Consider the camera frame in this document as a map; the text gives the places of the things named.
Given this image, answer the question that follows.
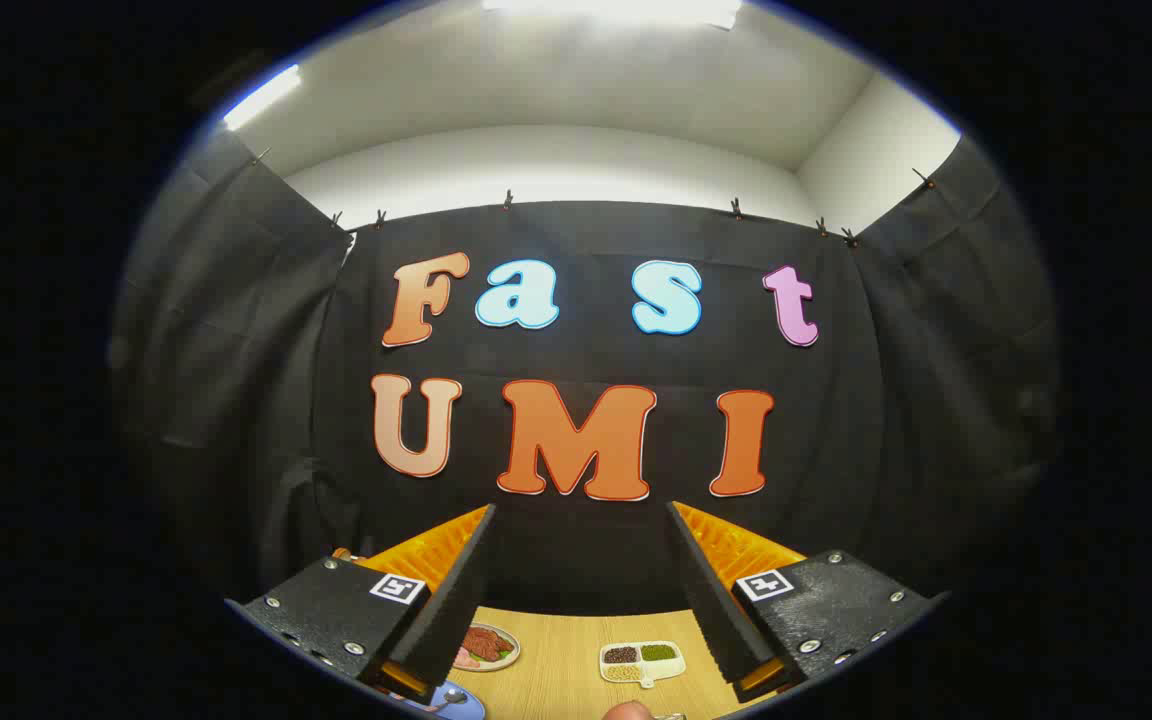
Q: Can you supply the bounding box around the beige oval plate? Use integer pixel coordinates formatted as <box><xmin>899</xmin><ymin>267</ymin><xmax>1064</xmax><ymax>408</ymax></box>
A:
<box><xmin>453</xmin><ymin>622</ymin><xmax>522</xmax><ymax>673</ymax></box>

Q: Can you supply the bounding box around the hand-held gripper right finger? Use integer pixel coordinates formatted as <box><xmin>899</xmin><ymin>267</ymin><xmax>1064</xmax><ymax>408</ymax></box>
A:
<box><xmin>664</xmin><ymin>500</ymin><xmax>949</xmax><ymax>704</ymax></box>

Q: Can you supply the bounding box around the blue round plate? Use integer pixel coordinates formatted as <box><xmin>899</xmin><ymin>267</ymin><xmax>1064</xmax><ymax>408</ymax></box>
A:
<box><xmin>406</xmin><ymin>680</ymin><xmax>487</xmax><ymax>720</ymax></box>

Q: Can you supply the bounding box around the row of black cloth clips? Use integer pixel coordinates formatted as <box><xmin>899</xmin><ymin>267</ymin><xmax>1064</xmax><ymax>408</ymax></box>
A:
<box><xmin>251</xmin><ymin>145</ymin><xmax>937</xmax><ymax>249</ymax></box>

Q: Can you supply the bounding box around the white divided dish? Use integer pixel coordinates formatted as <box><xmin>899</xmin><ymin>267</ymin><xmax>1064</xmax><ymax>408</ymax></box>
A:
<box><xmin>599</xmin><ymin>641</ymin><xmax>687</xmax><ymax>690</ymax></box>

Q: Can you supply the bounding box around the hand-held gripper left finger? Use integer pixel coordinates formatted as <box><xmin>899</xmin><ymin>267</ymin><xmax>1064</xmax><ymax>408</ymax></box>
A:
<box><xmin>224</xmin><ymin>503</ymin><xmax>497</xmax><ymax>706</ymax></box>

